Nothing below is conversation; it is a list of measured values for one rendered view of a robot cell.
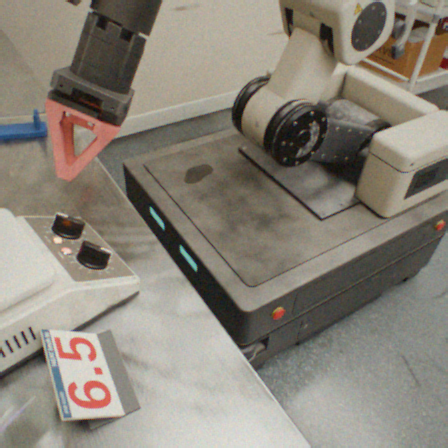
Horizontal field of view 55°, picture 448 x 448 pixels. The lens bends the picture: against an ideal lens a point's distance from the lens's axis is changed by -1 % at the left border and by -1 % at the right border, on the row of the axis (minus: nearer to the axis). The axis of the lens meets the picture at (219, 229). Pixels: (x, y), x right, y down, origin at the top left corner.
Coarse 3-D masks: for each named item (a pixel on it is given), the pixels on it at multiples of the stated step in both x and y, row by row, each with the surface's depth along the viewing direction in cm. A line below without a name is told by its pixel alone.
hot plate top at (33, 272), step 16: (0, 224) 42; (16, 224) 42; (0, 240) 40; (16, 240) 40; (32, 240) 40; (0, 256) 39; (16, 256) 39; (32, 256) 39; (0, 272) 37; (16, 272) 37; (32, 272) 37; (48, 272) 37; (0, 288) 36; (16, 288) 36; (32, 288) 36; (0, 304) 35
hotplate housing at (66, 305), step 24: (24, 216) 46; (48, 216) 48; (48, 288) 38; (72, 288) 39; (96, 288) 41; (120, 288) 44; (0, 312) 36; (24, 312) 37; (48, 312) 38; (72, 312) 41; (96, 312) 43; (0, 336) 36; (24, 336) 38; (0, 360) 38; (24, 360) 40
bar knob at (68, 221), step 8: (56, 216) 46; (64, 216) 46; (56, 224) 46; (64, 224) 46; (72, 224) 46; (80, 224) 46; (56, 232) 45; (64, 232) 46; (72, 232) 47; (80, 232) 47
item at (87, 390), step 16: (64, 336) 40; (80, 336) 41; (64, 352) 38; (80, 352) 39; (96, 352) 41; (64, 368) 37; (80, 368) 38; (96, 368) 39; (64, 384) 35; (80, 384) 36; (96, 384) 38; (80, 400) 35; (96, 400) 36; (112, 400) 37
